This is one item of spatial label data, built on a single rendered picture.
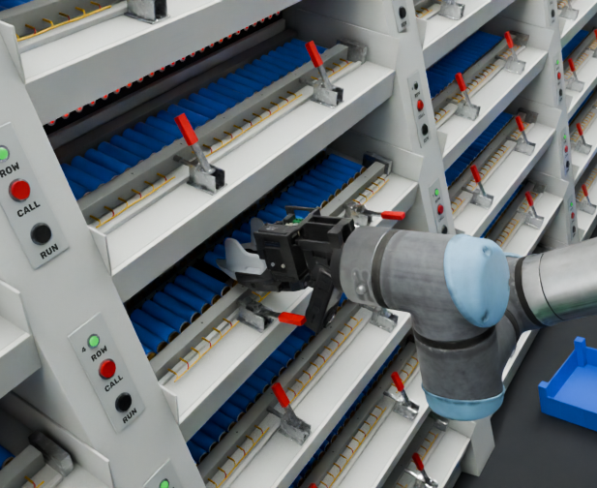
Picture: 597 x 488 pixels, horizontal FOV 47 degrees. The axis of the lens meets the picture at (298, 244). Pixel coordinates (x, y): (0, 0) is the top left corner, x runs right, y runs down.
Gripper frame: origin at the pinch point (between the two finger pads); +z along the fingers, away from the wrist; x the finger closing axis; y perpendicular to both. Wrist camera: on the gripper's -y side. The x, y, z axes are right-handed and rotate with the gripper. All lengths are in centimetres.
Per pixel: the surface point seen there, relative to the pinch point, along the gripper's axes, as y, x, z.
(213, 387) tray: -6.3, 16.6, -8.2
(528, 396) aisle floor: -76, -65, -13
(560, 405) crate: -71, -59, -22
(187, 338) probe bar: -2.0, 14.1, -3.4
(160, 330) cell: -1.3, 14.7, 0.5
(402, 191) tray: -6.1, -33.4, -7.6
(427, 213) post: -12.8, -38.3, -8.8
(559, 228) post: -55, -108, -9
